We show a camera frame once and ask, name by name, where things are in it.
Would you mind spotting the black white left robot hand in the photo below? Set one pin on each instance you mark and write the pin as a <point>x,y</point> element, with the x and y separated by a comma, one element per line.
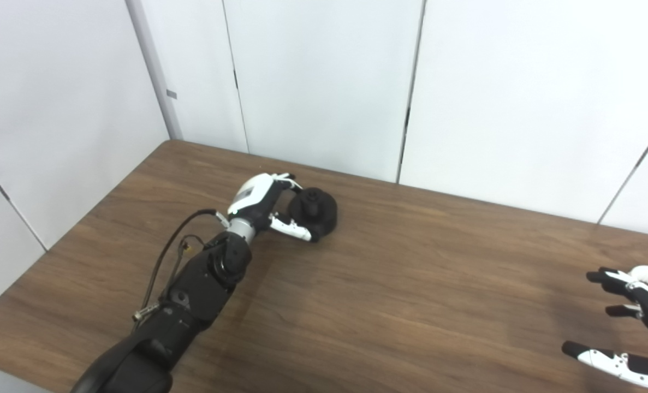
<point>258,199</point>

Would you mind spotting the round black part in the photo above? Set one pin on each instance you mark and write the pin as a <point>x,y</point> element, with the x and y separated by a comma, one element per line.
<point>321,215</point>

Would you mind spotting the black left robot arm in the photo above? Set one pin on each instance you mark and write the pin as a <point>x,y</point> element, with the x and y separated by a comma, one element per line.
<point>198,289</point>

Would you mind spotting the grey wall post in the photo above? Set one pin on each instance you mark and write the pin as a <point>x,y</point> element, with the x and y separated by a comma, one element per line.
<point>157,71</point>

